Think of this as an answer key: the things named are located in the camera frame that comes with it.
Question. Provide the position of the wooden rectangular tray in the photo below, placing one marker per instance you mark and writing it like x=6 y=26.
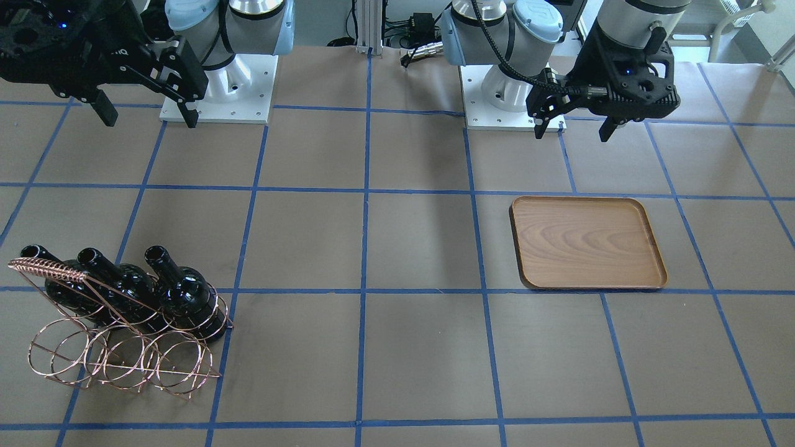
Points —
x=583 y=242

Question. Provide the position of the aluminium frame post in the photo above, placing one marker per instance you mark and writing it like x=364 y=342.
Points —
x=369 y=25

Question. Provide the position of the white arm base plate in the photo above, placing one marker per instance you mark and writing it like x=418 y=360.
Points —
x=494 y=101
x=239 y=92

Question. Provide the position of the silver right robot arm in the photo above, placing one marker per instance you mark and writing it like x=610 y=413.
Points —
x=216 y=63

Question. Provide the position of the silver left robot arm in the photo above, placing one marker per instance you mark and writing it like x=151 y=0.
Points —
x=519 y=38

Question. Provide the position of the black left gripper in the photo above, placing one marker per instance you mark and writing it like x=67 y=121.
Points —
x=586 y=69

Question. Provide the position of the copper wire bottle basket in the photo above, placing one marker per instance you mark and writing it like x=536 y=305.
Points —
x=68 y=351

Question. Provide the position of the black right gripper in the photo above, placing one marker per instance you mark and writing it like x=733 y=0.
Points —
x=115 y=38

